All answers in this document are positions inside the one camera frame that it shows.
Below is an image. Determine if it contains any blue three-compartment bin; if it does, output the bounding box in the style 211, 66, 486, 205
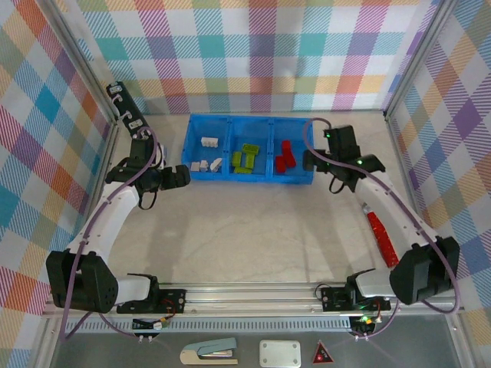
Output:
180, 113, 316, 185

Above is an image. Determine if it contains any red glitter toy microphone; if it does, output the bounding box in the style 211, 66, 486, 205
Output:
364, 205, 400, 268

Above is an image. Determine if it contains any white rectangular plate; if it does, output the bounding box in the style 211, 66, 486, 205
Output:
259, 340, 302, 368

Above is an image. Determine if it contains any small wiring connector module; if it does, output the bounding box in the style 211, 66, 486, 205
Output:
351, 314, 379, 334
132, 316, 172, 333

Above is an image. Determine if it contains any aluminium frame post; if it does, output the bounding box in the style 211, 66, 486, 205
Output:
41, 0, 120, 126
383, 0, 460, 120

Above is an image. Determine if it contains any black power strip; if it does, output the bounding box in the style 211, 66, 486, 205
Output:
106, 80, 154, 141

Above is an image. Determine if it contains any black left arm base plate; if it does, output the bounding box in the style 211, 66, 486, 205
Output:
117, 287, 187, 315

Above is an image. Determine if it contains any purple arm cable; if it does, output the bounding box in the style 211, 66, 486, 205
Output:
59, 127, 162, 342
305, 117, 461, 340

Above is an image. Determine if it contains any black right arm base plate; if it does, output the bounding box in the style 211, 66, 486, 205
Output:
320, 285, 392, 312

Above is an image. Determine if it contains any slotted grey cable duct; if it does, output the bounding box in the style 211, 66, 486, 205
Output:
61, 316, 379, 334

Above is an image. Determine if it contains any grey-blue stapler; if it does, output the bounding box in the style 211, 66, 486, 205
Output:
180, 337, 239, 366

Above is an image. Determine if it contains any red triangle sign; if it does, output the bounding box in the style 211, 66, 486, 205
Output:
312, 340, 334, 364

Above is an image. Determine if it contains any aluminium side rail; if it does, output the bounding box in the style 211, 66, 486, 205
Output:
384, 110, 442, 284
64, 120, 120, 288

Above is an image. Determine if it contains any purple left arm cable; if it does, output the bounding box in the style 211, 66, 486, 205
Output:
59, 127, 162, 342

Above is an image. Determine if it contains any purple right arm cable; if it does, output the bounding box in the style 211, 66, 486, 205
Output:
305, 117, 461, 340

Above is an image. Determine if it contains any aluminium mounting rail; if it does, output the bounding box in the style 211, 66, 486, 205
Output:
41, 281, 466, 320

